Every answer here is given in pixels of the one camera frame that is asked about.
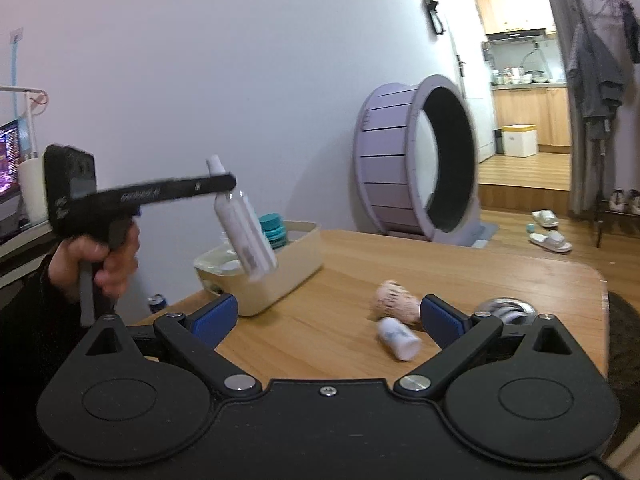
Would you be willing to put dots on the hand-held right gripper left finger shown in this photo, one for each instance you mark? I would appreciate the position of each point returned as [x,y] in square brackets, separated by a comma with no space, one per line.
[217,320]

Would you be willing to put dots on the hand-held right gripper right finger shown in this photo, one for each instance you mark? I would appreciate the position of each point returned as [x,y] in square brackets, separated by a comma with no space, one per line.
[442,322]

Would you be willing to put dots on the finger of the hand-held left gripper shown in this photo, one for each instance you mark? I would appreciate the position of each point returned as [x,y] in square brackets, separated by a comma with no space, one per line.
[200,185]

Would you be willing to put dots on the small white bottle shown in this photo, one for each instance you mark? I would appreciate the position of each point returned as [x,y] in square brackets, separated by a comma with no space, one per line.
[400,337]

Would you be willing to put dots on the brown cone snack packet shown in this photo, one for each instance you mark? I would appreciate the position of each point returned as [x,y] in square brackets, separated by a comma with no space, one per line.
[395,300]

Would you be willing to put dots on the clear spray bottle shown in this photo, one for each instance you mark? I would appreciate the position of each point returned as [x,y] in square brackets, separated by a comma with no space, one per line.
[245,240]

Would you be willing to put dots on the large teal bottle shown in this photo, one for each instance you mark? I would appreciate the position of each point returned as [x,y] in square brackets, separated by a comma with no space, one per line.
[272,227]

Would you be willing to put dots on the cream plastic basket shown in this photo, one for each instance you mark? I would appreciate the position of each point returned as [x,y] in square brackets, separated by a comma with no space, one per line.
[295,265]

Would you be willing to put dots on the person's left forearm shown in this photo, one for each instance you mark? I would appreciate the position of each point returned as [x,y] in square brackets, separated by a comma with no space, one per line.
[30,330]

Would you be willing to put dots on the white cylinder container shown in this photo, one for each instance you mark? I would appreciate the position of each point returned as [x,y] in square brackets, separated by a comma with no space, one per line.
[32,190]

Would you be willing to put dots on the person's left hand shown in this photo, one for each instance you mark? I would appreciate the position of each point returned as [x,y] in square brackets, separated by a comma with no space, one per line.
[117,270]

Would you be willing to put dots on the blue drink can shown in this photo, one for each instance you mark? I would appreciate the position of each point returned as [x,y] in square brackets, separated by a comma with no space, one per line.
[157,303]

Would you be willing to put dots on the computer monitor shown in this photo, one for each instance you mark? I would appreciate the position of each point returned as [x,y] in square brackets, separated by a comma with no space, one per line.
[7,160]

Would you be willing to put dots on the white slipper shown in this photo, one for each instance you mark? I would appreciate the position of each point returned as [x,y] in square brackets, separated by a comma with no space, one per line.
[551,242]
[545,218]

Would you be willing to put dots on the purple cat wheel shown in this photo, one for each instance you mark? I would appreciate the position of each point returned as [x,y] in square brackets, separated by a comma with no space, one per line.
[385,160]

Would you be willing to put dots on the dark brown rug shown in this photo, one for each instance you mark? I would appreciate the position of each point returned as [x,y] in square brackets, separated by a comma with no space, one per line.
[625,350]

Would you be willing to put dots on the white box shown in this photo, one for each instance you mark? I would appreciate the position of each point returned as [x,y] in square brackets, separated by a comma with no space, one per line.
[520,141]

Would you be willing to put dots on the black garment rack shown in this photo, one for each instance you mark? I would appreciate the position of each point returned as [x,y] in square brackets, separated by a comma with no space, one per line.
[599,200]

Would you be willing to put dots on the white door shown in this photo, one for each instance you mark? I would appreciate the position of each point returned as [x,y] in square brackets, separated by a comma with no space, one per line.
[472,110]

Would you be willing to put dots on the row of shoes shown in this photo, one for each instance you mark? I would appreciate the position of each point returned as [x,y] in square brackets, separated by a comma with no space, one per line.
[622,201]

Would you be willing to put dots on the wooden kitchen base cabinet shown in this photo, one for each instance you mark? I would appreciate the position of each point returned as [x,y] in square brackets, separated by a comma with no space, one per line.
[530,115]

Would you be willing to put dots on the grey hanging shirt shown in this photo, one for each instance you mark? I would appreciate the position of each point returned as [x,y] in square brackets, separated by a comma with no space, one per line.
[595,80]

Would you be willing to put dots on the steel range hood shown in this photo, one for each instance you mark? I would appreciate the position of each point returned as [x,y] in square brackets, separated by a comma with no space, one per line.
[515,34]

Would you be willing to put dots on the grey curtain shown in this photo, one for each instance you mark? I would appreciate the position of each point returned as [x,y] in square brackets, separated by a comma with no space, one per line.
[560,10]

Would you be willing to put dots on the dark hanging garment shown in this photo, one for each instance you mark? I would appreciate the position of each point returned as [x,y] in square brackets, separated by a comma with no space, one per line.
[631,30]

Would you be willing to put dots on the blue wall strip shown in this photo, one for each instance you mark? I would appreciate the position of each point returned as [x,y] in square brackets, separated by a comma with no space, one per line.
[15,70]

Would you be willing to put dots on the black wall hanger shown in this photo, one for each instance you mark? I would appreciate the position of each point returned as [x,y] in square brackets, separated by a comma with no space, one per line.
[433,10]

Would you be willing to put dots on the wooden kitchen wall cabinet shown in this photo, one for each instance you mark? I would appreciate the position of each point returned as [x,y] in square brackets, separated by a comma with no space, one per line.
[510,5]

